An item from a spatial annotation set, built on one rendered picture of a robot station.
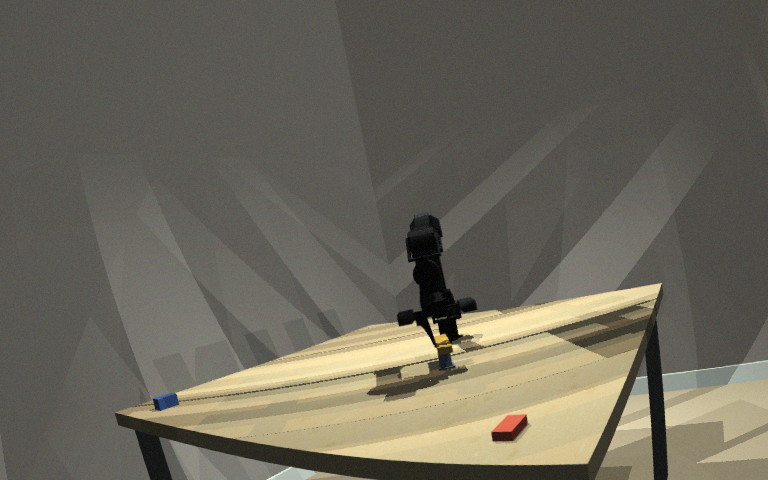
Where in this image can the blue rectangular block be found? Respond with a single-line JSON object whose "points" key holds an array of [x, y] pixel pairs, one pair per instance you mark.
{"points": [[165, 401]]}

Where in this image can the yellow bar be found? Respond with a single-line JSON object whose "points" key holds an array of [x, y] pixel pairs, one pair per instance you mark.
{"points": [[443, 345]]}

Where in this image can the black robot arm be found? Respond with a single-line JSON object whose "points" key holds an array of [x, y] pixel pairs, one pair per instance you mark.
{"points": [[425, 243]]}

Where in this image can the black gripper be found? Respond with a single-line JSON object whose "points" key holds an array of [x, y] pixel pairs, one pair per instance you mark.
{"points": [[408, 317]]}

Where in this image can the red rectangular block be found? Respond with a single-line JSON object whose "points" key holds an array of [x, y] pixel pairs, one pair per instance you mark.
{"points": [[509, 428]]}

